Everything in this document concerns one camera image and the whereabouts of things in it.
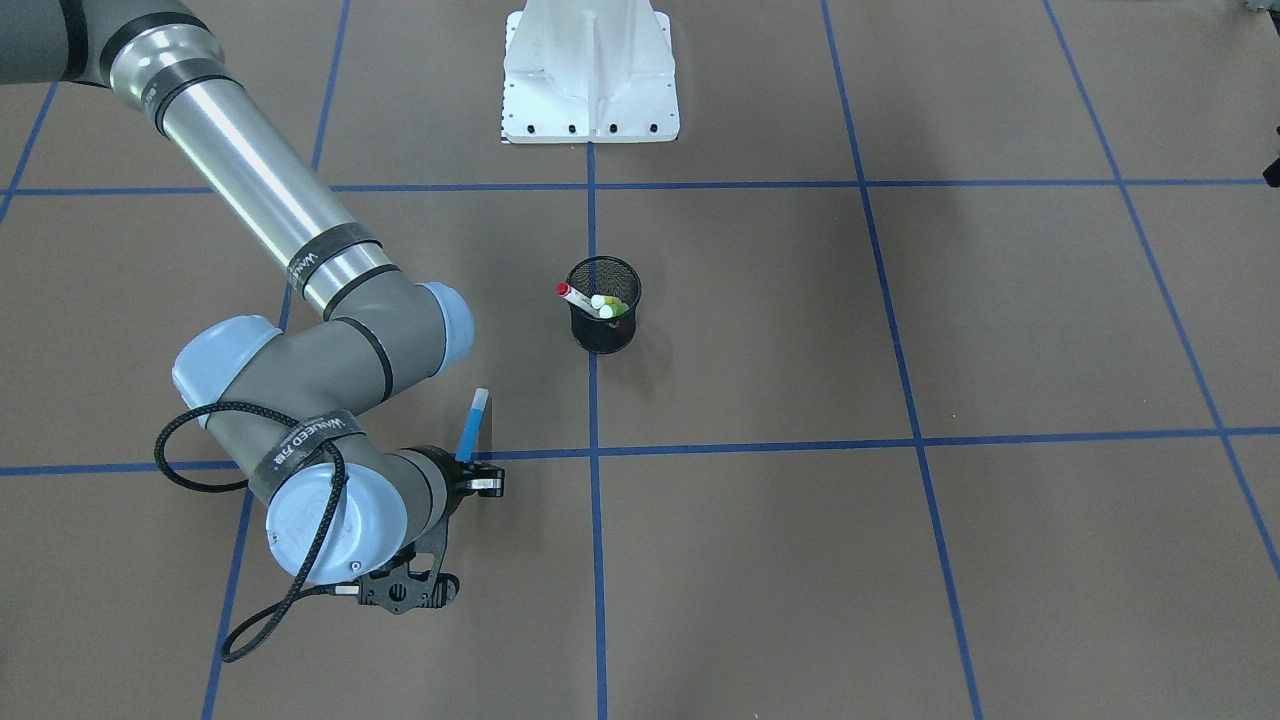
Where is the blue marker pen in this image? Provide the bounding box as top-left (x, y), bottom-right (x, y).
top-left (454, 387), bottom-right (490, 464)

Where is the red marker pen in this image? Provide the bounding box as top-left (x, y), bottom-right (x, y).
top-left (556, 282), bottom-right (598, 316)

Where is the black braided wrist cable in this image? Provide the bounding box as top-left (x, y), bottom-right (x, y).
top-left (154, 401), bottom-right (351, 664)

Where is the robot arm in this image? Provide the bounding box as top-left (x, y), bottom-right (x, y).
top-left (3, 82), bottom-right (283, 596)

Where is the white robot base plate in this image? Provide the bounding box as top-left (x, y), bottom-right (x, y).
top-left (500, 1), bottom-right (681, 145)

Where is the black mesh pen cup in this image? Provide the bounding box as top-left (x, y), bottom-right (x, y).
top-left (557, 256), bottom-right (643, 354)

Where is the green marker pen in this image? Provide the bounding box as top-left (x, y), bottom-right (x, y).
top-left (589, 295), bottom-right (631, 319)

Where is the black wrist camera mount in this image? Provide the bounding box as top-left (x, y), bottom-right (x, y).
top-left (356, 519), bottom-right (461, 615)

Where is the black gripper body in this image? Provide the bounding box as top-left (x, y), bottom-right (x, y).
top-left (410, 445), bottom-right (468, 551)

